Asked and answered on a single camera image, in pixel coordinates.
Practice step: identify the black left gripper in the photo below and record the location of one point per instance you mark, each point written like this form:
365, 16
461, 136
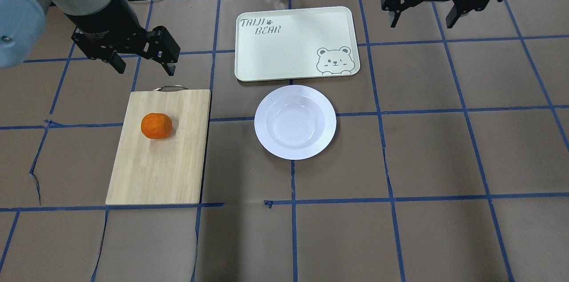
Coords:
103, 16

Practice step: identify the orange fruit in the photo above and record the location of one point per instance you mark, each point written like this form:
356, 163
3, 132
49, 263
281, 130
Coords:
156, 126

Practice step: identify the white round plate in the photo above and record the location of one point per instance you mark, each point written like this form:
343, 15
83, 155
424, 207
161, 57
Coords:
295, 122

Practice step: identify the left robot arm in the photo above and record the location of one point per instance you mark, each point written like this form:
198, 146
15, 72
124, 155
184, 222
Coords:
22, 22

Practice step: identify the cream bear tray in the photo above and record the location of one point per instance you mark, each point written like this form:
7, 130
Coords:
295, 44

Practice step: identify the bamboo cutting board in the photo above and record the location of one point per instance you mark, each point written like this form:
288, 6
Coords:
161, 171

